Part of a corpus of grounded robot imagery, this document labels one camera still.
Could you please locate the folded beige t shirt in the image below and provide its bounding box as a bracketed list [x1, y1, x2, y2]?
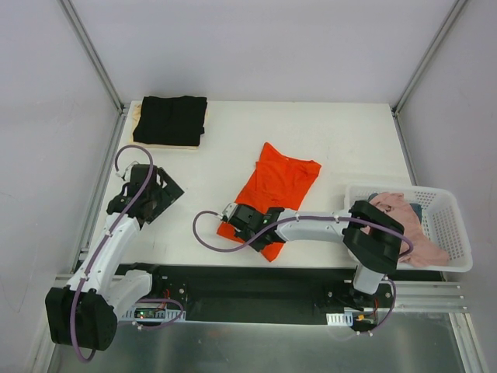
[126, 103, 200, 150]

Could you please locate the right white cable duct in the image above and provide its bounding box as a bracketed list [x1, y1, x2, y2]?
[326, 312, 353, 327]

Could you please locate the white plastic laundry basket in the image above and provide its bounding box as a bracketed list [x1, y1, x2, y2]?
[344, 182, 473, 273]

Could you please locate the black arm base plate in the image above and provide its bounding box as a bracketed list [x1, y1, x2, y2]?
[116, 262, 395, 323]

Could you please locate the orange t shirt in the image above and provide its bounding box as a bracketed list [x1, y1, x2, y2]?
[215, 141, 322, 263]

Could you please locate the right aluminium frame post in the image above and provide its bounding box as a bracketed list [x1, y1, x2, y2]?
[391, 0, 470, 117]

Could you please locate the left green circuit board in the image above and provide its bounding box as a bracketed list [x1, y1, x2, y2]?
[134, 308, 166, 320]

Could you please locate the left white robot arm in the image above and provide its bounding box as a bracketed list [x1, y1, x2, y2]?
[45, 163, 184, 351]

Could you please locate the teal blue t shirt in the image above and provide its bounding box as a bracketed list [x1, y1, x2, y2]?
[367, 192, 422, 223]

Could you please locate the aluminium frame post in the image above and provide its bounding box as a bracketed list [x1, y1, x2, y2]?
[57, 0, 124, 113]
[391, 0, 470, 117]

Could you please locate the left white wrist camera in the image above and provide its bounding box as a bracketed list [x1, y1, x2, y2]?
[115, 160, 139, 183]

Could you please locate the pink t shirt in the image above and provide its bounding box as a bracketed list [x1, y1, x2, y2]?
[368, 192, 450, 268]

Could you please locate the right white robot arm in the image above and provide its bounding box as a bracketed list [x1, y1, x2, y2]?
[222, 200, 412, 311]

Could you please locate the folded black t shirt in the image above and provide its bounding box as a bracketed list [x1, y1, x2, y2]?
[133, 96, 207, 148]

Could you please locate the left aluminium frame post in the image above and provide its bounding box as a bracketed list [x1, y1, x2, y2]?
[57, 0, 124, 113]

